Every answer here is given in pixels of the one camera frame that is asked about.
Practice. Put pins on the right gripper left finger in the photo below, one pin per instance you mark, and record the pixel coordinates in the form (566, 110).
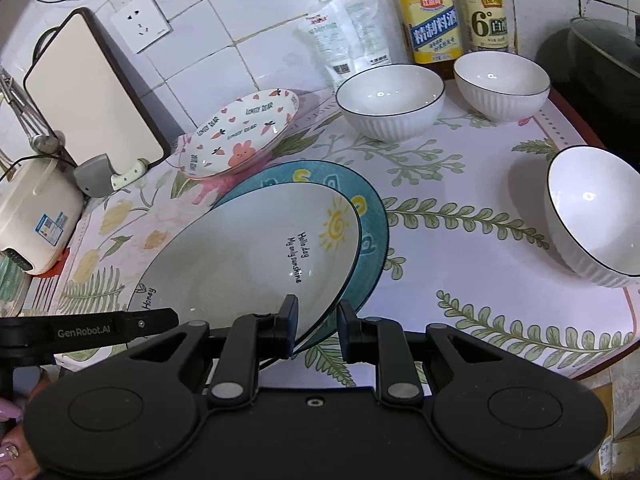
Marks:
(252, 338)

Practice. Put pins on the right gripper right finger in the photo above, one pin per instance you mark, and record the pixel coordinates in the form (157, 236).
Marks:
(383, 344)

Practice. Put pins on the white plate black rim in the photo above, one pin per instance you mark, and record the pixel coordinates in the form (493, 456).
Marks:
(246, 255)

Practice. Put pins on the blue egg plate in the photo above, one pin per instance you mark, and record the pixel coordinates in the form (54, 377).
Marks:
(374, 229)

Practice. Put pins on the lovely bear rabbit plate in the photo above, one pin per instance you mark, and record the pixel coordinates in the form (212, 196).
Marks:
(239, 134)

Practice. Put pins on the large white ribbed bowl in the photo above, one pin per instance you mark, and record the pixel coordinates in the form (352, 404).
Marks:
(392, 103)

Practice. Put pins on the small white ribbed bowl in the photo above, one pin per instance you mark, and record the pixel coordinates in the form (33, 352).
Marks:
(504, 87)

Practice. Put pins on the left hand pink nails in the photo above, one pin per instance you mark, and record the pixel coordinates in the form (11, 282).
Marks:
(18, 462)

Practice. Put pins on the cream rice cooker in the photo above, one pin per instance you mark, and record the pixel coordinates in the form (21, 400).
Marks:
(40, 208)

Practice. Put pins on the floral tablecloth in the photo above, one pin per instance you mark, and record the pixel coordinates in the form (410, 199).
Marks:
(469, 245)

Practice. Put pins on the hanging metal utensils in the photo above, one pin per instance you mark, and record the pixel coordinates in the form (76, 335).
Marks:
(40, 136)

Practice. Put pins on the cream cutting board black rim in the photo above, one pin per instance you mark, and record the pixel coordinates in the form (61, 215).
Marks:
(82, 93)

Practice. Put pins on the white salt bag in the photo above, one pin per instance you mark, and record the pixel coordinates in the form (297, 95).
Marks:
(346, 38)

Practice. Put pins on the black wok with lid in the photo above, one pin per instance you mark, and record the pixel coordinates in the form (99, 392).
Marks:
(594, 65)

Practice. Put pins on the cooking wine bottle yellow label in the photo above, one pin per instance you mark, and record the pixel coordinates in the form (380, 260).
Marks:
(433, 30)

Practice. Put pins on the white vinegar bottle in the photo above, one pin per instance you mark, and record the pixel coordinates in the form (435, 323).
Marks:
(485, 25)

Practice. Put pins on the cleaver with cream handle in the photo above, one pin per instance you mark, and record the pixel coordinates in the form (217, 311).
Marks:
(97, 178)

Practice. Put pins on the white wall socket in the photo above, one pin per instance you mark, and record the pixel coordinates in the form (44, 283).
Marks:
(140, 23)

